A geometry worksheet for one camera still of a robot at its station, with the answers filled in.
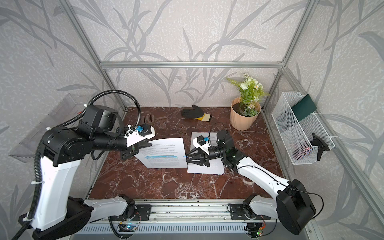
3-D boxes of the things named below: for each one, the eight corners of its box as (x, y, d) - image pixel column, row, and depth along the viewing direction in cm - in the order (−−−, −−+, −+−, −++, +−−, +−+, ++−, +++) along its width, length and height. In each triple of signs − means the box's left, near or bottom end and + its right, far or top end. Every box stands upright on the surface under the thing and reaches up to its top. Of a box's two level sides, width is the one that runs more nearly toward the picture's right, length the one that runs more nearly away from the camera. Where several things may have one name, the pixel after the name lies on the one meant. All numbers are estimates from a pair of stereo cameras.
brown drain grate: (144, 123, 113) (142, 120, 111) (145, 117, 117) (144, 114, 115) (153, 123, 113) (152, 120, 111) (154, 117, 117) (153, 114, 115)
